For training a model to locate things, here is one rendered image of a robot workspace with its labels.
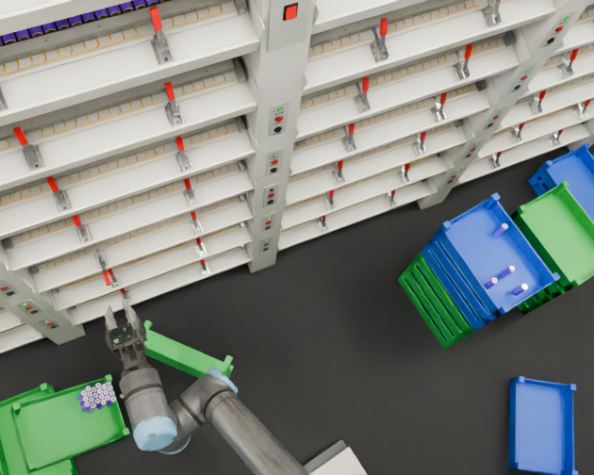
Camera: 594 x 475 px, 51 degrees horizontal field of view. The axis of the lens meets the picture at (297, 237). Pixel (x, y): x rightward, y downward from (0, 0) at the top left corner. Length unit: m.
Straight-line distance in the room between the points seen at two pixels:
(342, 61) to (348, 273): 1.15
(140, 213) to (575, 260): 1.39
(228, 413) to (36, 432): 0.84
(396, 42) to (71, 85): 0.66
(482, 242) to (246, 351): 0.87
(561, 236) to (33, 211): 1.61
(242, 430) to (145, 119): 0.70
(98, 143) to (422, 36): 0.69
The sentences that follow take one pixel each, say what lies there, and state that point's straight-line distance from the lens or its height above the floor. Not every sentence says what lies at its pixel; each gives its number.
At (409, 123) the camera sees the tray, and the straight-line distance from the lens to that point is 1.73.
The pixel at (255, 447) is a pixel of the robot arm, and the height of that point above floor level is 0.75.
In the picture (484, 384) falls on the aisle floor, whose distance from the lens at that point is 2.35.
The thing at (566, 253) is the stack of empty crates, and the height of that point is 0.32.
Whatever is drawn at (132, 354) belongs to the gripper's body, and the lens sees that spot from 1.55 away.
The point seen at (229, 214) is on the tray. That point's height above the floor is 0.55.
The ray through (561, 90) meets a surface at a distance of 2.20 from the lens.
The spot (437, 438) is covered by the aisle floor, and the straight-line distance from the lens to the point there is 2.27.
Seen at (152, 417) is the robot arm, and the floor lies 0.73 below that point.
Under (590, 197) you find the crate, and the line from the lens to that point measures 2.65.
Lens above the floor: 2.17
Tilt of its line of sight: 69 degrees down
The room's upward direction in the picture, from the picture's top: 13 degrees clockwise
